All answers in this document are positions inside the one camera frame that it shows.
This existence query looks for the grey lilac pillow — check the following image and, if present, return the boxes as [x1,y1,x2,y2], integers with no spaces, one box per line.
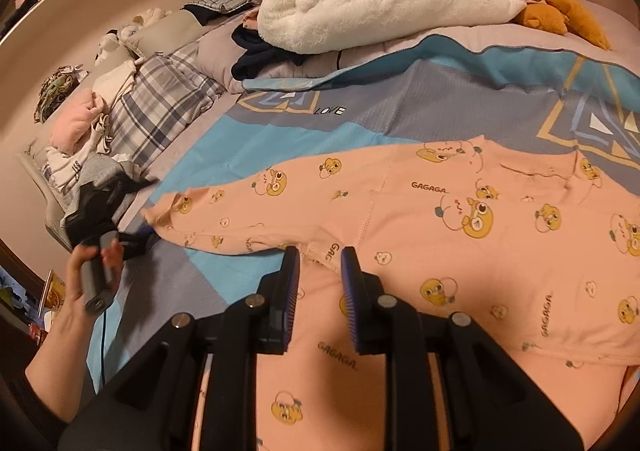
[194,12,312,95]

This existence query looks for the green patterned cloth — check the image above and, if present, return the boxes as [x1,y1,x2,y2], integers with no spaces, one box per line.
[34,64,89,124]

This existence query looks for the grey folded garment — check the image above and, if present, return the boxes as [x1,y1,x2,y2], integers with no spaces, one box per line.
[36,147,146,237]

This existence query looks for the pink folded garment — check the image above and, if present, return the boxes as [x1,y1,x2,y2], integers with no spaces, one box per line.
[50,88,105,156]

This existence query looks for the blue grey patterned bedspread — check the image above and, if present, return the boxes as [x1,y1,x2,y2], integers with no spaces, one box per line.
[88,35,639,379]

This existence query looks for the dark navy garment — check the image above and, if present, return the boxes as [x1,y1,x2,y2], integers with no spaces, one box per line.
[231,24,309,81]

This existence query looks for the person's left forearm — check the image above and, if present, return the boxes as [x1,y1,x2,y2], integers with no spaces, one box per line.
[25,299,96,423]

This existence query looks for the beige headboard cushion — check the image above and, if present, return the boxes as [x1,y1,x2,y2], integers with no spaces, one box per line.
[122,10,210,58]

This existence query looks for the pink cartoon print shirt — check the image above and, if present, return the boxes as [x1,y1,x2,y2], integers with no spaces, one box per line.
[143,137,639,450]

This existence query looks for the person's left hand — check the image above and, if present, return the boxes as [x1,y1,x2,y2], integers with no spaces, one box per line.
[63,239,124,323]

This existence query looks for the striped dark pillow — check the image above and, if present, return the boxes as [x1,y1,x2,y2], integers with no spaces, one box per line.
[182,0,256,26]

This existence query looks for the plaid blue white pillow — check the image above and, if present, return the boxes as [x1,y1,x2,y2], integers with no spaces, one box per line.
[110,42,224,170]

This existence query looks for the orange plush goose feet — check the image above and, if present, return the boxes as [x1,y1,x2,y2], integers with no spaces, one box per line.
[512,0,612,50]

